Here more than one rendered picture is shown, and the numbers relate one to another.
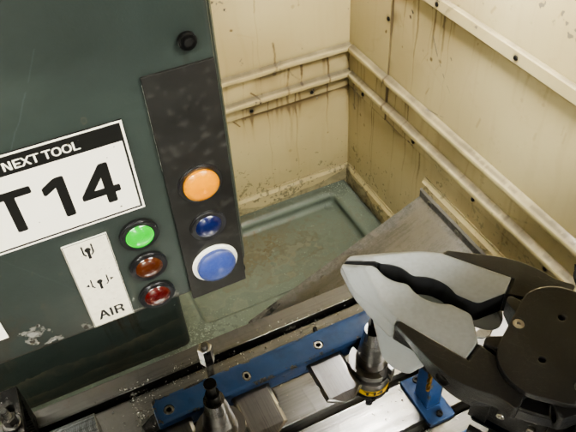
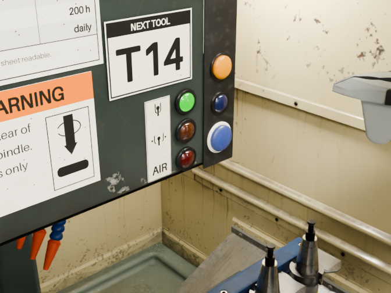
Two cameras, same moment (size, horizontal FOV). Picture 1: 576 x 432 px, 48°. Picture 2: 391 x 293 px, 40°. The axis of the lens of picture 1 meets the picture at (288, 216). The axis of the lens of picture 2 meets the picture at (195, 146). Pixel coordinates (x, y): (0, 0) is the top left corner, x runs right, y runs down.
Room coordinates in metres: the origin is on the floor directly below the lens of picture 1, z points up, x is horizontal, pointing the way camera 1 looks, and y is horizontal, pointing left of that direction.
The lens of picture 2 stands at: (-0.18, 0.26, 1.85)
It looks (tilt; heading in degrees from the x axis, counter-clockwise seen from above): 25 degrees down; 341
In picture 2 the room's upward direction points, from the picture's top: straight up
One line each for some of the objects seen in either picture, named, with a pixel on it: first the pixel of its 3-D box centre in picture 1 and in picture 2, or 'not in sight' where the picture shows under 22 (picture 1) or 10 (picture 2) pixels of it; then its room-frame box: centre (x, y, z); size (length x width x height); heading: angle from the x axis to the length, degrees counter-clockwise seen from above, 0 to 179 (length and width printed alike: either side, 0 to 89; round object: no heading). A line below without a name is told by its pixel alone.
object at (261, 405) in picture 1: (261, 414); not in sight; (0.42, 0.05, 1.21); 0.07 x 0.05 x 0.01; 23
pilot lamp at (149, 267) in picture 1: (148, 267); (186, 131); (0.31, 0.10, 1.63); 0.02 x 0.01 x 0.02; 113
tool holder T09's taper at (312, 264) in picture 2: not in sight; (308, 253); (0.53, -0.20, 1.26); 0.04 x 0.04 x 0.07
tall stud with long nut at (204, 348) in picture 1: (208, 364); not in sight; (0.66, 0.16, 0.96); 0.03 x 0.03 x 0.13
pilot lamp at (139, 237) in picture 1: (140, 236); (186, 102); (0.31, 0.10, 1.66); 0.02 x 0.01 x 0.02; 113
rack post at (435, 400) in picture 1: (435, 354); not in sight; (0.60, -0.23, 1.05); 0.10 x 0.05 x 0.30; 23
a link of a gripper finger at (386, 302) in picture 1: (399, 333); (379, 114); (0.21, -0.06, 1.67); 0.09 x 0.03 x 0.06; 53
